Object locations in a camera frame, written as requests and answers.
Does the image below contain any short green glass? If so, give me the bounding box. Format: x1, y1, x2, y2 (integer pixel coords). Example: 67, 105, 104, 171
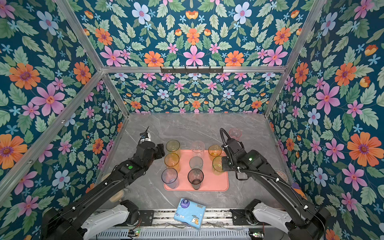
212, 156, 224, 176

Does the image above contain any short amber glass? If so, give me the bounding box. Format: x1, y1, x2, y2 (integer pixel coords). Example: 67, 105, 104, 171
208, 145, 222, 159

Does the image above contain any short pink glass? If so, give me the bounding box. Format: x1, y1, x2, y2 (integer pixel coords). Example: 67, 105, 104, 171
229, 128, 242, 141

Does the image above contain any yellow tall glass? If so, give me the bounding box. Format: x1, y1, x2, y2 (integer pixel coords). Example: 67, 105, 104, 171
164, 153, 181, 172

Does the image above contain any light green tall glass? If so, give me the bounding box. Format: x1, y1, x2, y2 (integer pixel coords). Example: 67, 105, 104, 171
166, 140, 181, 154

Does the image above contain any blue tall glass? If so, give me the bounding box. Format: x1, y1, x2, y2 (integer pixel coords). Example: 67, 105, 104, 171
161, 168, 179, 189

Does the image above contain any clear tall glass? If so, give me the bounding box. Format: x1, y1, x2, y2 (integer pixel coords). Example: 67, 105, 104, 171
191, 141, 205, 158

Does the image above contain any teal tall glass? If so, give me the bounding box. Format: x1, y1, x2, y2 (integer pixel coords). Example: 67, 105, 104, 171
189, 156, 204, 170

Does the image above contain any pink plastic tray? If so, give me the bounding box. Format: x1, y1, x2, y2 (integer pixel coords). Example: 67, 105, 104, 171
164, 150, 229, 192

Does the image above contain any grey smoke tall glass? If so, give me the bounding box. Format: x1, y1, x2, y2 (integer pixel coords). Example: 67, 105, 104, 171
187, 169, 204, 190

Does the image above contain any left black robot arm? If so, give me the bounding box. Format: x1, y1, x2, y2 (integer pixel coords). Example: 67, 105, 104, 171
40, 132, 165, 240

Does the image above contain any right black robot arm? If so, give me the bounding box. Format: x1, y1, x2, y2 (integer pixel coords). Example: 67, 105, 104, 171
220, 128, 331, 240

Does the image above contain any tape roll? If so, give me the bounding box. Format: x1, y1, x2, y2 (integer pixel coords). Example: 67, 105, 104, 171
275, 170, 289, 183

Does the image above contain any beige sponge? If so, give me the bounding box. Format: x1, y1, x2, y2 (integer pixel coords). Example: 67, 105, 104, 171
109, 190, 125, 203

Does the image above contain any orange shark plush toy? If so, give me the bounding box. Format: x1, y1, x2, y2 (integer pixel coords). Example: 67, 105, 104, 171
292, 183, 307, 200

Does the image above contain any blue tissue pack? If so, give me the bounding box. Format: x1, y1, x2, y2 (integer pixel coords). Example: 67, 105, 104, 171
174, 199, 206, 229

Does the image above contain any white vent grille strip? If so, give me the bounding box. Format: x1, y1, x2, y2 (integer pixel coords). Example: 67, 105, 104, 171
91, 228, 251, 240

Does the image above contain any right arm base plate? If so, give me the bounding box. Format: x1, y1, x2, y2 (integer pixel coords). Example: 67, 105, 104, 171
230, 209, 249, 226

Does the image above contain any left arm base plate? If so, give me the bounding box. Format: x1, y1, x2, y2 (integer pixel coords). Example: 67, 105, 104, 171
137, 210, 155, 227

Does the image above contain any black hook rail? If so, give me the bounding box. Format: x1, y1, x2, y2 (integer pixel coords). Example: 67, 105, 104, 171
160, 67, 224, 74

